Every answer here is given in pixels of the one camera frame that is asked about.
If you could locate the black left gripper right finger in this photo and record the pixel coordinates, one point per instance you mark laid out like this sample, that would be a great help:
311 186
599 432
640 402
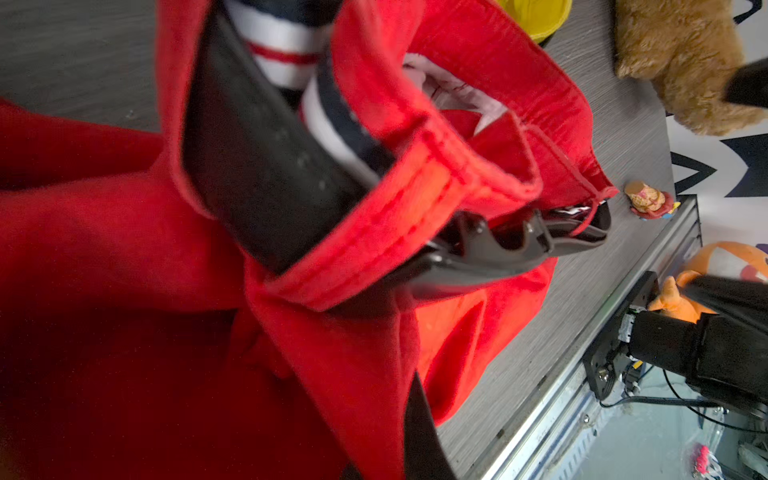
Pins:
468 254

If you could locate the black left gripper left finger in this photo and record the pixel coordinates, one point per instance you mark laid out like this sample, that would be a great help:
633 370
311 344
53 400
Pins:
424 457

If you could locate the black belt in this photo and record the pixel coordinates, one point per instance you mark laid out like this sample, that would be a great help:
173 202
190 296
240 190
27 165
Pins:
270 143

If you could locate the red trousers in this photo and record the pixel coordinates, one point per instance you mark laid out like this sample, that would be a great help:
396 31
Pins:
139 340

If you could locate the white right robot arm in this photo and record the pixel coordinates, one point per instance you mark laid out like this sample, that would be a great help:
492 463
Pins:
722 355

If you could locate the yellow trousers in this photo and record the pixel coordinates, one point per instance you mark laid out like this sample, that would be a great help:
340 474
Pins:
540 19

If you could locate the small colourful toy figure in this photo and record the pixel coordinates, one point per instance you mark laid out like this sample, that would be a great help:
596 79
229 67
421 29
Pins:
649 203

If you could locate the orange plush fish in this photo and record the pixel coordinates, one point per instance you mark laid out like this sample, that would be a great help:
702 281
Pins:
731 260

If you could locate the brown teddy bear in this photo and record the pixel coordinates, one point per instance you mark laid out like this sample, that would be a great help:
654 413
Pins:
689 51

